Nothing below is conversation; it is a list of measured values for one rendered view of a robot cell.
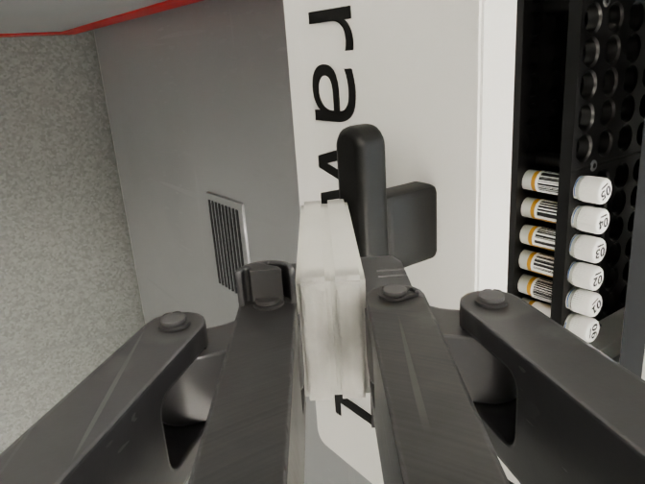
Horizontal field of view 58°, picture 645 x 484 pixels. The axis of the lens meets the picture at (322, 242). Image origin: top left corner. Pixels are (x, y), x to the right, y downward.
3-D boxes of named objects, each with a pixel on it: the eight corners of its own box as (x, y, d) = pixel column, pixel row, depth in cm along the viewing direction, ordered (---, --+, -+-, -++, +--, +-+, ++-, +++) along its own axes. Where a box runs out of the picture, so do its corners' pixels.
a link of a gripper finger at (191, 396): (303, 420, 11) (151, 430, 11) (305, 311, 16) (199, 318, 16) (297, 351, 11) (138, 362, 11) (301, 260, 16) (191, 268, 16)
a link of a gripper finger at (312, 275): (338, 401, 13) (304, 403, 13) (329, 284, 20) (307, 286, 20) (329, 278, 12) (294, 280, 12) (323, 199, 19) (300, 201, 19)
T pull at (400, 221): (344, 335, 21) (369, 349, 20) (331, 126, 19) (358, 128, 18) (416, 306, 23) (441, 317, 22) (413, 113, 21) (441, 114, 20)
